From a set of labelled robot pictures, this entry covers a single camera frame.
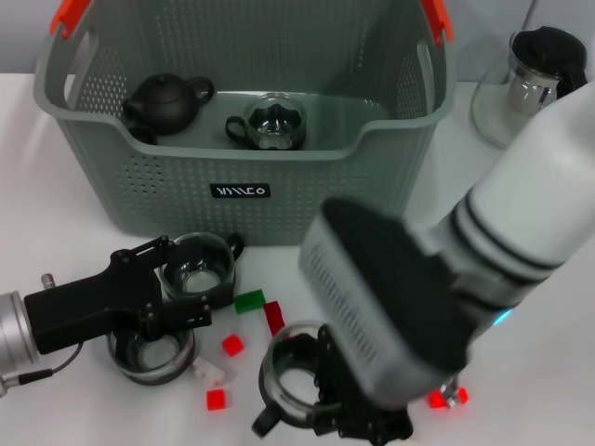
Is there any small red square block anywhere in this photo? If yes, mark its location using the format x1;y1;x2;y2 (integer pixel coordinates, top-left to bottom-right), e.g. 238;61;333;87
205;388;228;412

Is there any green rectangular building block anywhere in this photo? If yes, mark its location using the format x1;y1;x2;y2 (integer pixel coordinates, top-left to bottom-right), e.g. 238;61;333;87
232;288;267;315

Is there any small black clay cup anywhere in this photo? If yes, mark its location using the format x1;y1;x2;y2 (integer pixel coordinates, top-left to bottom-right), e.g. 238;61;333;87
126;123;159;146

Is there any steel infuser insert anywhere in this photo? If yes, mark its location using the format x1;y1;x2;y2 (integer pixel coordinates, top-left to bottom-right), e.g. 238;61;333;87
505;69;559;115

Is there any grey perforated storage bin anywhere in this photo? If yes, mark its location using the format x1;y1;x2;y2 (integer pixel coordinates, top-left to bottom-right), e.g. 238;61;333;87
32;0;459;247

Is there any left arm cable with plug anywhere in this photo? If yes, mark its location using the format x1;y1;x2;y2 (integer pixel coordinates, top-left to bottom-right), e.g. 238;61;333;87
0;341;87;396

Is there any dark red long block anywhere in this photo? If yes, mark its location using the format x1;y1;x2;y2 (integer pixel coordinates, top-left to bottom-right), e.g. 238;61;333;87
263;300;285;336

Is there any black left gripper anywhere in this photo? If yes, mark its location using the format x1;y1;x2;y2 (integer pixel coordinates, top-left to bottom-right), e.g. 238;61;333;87
22;235;215;357

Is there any white long building block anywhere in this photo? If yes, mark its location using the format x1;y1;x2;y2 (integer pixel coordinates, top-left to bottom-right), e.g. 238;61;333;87
191;360;224;387

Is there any black clay teapot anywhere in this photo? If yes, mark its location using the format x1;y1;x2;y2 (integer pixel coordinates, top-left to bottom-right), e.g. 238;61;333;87
122;72;217;137

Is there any glass teacup with black sleeve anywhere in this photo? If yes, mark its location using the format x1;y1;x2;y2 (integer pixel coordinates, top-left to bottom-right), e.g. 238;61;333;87
225;91;309;152
252;320;345;438
106;327;195;387
157;231;246;311

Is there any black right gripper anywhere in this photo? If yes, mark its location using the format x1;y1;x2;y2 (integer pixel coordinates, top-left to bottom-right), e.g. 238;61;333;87
313;324;415;445

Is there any small red sloped block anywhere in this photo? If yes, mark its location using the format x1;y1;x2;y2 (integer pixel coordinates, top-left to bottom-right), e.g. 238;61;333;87
220;333;245;358

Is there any red rounded building block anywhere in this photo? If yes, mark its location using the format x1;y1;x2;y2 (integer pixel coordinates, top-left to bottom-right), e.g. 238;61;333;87
427;387;469;410

